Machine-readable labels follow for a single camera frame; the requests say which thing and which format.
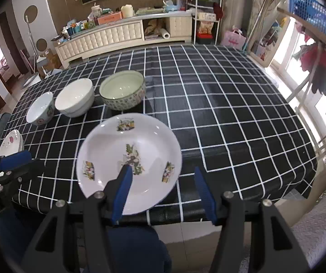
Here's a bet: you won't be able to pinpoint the white plate pink flowers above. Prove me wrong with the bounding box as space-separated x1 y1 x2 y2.
0 129 24 157

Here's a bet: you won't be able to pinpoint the white bowl floral outside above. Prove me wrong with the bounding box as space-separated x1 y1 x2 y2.
26 92 55 126

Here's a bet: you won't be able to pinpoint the plain white bowl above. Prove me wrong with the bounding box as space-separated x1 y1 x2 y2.
55 78 94 118

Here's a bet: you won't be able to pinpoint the green patterned bowl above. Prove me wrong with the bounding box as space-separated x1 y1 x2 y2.
99 70 146 111

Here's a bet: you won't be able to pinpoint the black white grid tablecloth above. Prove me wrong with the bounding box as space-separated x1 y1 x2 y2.
5 45 317 225

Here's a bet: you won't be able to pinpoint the white standing mop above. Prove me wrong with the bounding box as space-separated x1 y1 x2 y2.
24 15 48 80

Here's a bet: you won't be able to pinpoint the pink gift bag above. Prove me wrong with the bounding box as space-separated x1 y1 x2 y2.
222 30 246 49

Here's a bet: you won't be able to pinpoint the white paper roll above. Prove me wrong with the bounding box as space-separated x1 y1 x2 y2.
155 28 170 40

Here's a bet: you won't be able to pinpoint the cream tufted tv cabinet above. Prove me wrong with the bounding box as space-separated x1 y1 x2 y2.
55 11 192 68

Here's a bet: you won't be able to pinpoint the orange box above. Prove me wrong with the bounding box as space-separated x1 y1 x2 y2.
98 12 123 25

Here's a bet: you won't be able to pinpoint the cream candle jar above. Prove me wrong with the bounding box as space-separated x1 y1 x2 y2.
121 4 134 18

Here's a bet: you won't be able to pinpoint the white metal shelf rack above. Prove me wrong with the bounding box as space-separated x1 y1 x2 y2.
186 0 224 44

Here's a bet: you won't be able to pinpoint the blue plastic basket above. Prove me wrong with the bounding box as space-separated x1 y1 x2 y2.
288 0 326 35

